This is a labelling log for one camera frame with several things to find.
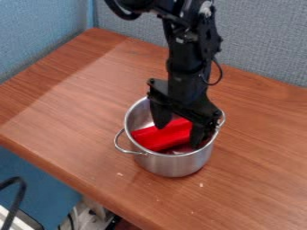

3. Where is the black cable loop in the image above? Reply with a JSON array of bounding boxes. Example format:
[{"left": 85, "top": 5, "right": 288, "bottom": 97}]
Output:
[{"left": 0, "top": 176, "right": 29, "bottom": 230}]

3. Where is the stainless steel pot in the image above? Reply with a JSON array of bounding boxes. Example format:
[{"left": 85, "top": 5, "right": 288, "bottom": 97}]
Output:
[{"left": 114, "top": 98, "right": 226, "bottom": 178}]

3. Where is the red block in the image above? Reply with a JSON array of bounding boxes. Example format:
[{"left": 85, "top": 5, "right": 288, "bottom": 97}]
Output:
[{"left": 131, "top": 119, "right": 193, "bottom": 152}]

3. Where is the white power strip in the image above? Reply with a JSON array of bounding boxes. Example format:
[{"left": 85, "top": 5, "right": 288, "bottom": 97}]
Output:
[{"left": 57, "top": 197, "right": 115, "bottom": 230}]

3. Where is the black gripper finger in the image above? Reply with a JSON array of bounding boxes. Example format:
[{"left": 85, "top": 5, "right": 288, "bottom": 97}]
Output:
[
  {"left": 150, "top": 99, "right": 173, "bottom": 129},
  {"left": 190, "top": 122, "right": 217, "bottom": 148}
]

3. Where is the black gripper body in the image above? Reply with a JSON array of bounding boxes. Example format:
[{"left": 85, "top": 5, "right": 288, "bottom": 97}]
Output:
[{"left": 149, "top": 61, "right": 222, "bottom": 125}]

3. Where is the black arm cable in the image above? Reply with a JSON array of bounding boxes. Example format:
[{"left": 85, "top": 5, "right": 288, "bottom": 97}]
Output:
[{"left": 200, "top": 57, "right": 225, "bottom": 86}]

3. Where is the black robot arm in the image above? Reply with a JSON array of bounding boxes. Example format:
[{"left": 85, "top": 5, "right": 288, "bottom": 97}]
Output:
[{"left": 105, "top": 0, "right": 224, "bottom": 147}]

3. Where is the grey white device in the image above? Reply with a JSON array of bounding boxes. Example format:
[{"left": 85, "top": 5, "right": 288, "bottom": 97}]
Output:
[{"left": 0, "top": 206, "right": 45, "bottom": 230}]

